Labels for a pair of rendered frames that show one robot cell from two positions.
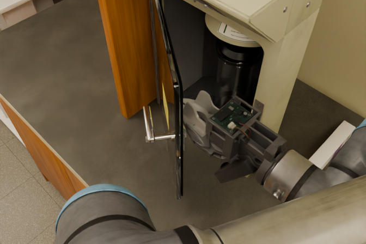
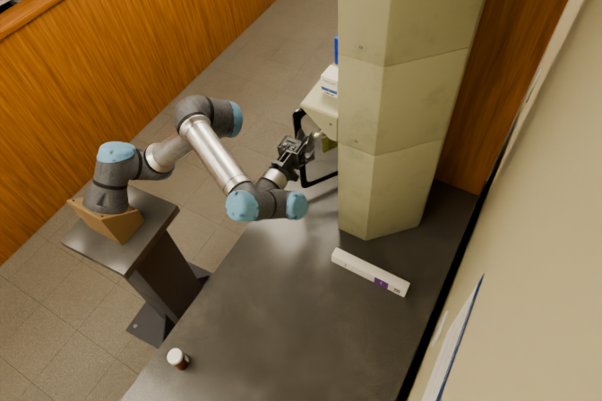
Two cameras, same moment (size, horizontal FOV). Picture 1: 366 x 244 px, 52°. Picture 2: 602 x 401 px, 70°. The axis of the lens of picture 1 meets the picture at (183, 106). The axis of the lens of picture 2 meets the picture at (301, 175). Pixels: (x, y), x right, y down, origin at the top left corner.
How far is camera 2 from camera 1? 109 cm
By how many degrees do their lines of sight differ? 48
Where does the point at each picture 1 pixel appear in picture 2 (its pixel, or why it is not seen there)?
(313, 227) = (208, 144)
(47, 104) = not seen: hidden behind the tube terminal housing
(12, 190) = not seen: hidden behind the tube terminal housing
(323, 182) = (263, 185)
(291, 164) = (271, 172)
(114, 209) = (216, 104)
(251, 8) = (307, 103)
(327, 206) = (217, 148)
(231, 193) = (323, 221)
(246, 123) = (288, 149)
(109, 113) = not seen: hidden behind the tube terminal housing
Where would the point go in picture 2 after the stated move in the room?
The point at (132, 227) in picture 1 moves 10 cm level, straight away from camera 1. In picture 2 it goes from (204, 105) to (235, 90)
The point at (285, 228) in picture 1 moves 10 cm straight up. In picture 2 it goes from (206, 137) to (196, 110)
